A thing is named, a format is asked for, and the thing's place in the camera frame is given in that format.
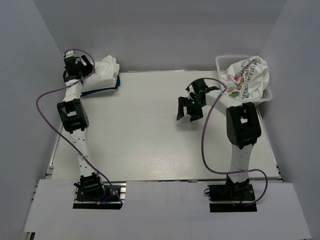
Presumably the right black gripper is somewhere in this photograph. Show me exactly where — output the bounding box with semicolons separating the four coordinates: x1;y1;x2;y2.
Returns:
177;96;206;122

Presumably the plain white t shirt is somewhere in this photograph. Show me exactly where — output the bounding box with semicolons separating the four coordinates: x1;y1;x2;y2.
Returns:
81;54;120;95

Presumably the white printed t shirt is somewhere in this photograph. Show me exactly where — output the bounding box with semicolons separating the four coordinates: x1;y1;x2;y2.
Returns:
221;55;272;100

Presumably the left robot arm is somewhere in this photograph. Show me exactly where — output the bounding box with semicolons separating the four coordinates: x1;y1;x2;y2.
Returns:
57;50;106;201

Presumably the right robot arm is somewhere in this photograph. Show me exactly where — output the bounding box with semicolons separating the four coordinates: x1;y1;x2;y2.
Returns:
176;78;262;200

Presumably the white plastic basket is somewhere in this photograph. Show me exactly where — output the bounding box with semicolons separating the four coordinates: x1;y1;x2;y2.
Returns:
215;54;273;108

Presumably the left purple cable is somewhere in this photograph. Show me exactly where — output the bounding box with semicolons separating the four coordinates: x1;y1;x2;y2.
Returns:
35;48;124;205

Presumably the purple cable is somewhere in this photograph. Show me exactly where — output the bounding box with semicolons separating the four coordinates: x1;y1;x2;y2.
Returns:
186;77;270;206
35;48;124;205

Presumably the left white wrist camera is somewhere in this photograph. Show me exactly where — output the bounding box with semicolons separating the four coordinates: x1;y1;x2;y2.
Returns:
62;49;76;58

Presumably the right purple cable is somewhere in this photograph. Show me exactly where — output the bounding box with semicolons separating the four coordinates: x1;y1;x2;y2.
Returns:
186;77;270;206

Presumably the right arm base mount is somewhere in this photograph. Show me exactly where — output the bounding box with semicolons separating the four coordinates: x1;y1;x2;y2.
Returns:
203;184;257;213

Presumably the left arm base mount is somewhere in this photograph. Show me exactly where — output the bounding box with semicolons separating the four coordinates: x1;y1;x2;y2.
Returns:
72;183;127;210

